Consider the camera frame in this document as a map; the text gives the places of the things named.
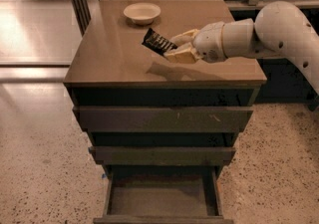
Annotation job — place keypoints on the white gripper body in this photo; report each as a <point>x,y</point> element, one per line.
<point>209,44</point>

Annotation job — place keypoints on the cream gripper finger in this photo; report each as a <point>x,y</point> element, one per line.
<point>184,37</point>
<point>184,54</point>

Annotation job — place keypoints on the black rxbar chocolate bar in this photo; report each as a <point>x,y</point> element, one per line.
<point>157,42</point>

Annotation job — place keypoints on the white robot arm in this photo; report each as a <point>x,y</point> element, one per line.
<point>279,30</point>

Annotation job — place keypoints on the grey drawer cabinet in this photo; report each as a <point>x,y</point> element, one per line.
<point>113,69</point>

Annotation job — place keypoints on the top grey drawer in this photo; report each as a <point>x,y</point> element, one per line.
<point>198,119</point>

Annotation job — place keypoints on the middle grey drawer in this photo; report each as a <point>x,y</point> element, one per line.
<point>162,156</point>

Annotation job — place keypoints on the open bottom grey drawer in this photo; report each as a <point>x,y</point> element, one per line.
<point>162,195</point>

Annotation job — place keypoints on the white ceramic bowl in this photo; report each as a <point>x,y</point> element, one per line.
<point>142,13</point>

